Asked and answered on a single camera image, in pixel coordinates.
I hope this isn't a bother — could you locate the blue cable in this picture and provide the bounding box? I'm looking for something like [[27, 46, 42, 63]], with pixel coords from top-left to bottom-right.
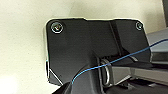
[[72, 39, 168, 85]]

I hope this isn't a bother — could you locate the dark grey robot base plate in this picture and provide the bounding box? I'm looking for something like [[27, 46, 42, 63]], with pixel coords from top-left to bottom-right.
[[43, 17, 152, 94]]

